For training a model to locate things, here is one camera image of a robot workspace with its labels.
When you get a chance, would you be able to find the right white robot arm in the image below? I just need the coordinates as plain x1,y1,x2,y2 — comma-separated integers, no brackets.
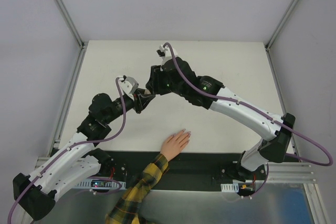
145,58,296,181

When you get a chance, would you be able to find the right aluminium frame post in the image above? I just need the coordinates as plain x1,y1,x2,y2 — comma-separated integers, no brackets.
265,0,317,51

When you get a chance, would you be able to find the person's hand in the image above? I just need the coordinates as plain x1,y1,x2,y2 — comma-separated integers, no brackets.
160,129,191,162

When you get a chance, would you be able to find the aluminium frame rail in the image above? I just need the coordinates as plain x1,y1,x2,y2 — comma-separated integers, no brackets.
46,41,89,157
265,48,331,224

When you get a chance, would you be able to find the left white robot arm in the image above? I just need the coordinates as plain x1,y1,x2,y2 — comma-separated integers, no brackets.
13,88,155,221

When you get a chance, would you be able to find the white cable duct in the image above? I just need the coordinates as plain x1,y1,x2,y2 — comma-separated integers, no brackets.
73,178,126,190
220,183,239,193

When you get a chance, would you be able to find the right aluminium frame rail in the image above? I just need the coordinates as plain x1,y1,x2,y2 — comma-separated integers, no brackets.
265,48,331,224

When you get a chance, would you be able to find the right white cable duct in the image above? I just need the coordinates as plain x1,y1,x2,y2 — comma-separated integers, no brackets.
220,183,239,193

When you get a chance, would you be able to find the left aluminium frame post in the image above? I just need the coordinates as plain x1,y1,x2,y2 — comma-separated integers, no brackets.
39,0,87,49

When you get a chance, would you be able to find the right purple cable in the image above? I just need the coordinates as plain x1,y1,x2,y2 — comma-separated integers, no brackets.
162,41,331,202

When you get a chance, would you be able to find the yellow plaid sleeve forearm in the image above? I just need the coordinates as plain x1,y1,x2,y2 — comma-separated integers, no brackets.
105,154,169,223

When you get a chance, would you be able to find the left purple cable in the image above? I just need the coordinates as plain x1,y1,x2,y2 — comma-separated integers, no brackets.
7,76,128,224

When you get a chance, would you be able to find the left white cable duct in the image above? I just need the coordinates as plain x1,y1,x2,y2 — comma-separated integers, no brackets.
73,178,126,190

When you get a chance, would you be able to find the purple cable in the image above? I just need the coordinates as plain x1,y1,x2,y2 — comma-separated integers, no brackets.
7,76,128,224
162,41,331,202

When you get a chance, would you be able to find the aluminium frame post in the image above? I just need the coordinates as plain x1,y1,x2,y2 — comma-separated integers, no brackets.
265,0,317,51
39,0,87,49

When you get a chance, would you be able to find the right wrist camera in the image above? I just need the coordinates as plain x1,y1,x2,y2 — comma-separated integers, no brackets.
156,43,179,67

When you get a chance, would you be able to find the left aluminium frame rail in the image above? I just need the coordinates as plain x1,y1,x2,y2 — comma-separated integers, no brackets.
46,41,89,157

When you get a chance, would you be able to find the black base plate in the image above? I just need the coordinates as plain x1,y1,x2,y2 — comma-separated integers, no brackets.
70,150,275,192

